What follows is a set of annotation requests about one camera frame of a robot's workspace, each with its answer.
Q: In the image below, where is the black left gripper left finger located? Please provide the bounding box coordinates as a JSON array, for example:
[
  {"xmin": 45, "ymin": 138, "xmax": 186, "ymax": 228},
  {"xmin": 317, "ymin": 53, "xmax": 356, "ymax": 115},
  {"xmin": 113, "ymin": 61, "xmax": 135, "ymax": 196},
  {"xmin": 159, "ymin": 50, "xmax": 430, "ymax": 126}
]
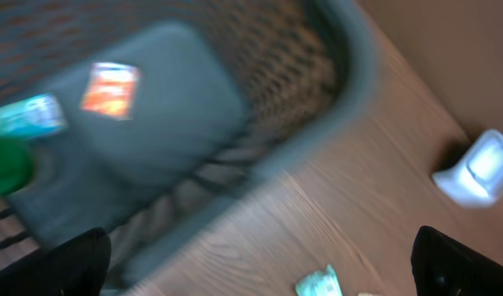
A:
[{"xmin": 0, "ymin": 228, "xmax": 111, "ymax": 296}]

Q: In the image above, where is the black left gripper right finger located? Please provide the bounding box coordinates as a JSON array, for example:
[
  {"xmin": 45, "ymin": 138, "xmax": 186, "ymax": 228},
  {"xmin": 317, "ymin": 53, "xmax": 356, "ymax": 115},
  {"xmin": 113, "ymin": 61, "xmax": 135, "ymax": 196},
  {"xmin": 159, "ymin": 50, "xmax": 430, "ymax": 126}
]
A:
[{"xmin": 411, "ymin": 225, "xmax": 503, "ymax": 296}]

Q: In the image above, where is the teal snack packet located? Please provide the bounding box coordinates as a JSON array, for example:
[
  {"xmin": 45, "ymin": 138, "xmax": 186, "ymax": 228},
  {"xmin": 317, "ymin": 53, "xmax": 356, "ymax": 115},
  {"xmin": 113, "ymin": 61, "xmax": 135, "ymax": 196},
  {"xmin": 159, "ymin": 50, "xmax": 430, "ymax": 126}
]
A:
[{"xmin": 295, "ymin": 265, "xmax": 343, "ymax": 296}]

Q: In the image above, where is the orange snack packet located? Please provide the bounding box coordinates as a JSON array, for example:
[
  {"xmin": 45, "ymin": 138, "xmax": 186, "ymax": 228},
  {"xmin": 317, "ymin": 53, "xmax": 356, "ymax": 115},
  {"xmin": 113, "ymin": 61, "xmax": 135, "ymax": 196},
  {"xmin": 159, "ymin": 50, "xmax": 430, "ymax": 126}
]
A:
[{"xmin": 81, "ymin": 62, "xmax": 141, "ymax": 120}]

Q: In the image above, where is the white barcode scanner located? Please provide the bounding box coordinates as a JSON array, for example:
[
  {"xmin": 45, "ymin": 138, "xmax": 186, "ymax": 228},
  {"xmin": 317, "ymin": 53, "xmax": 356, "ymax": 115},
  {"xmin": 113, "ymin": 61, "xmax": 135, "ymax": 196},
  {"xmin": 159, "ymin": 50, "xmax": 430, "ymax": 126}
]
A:
[{"xmin": 431, "ymin": 129, "xmax": 503, "ymax": 208}]

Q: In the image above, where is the grey plastic basket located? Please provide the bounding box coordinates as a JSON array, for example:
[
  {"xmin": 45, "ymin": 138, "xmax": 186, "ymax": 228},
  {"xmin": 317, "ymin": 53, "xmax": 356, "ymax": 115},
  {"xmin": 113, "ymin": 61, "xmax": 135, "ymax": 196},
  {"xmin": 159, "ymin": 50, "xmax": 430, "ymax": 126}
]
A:
[{"xmin": 0, "ymin": 0, "xmax": 376, "ymax": 290}]

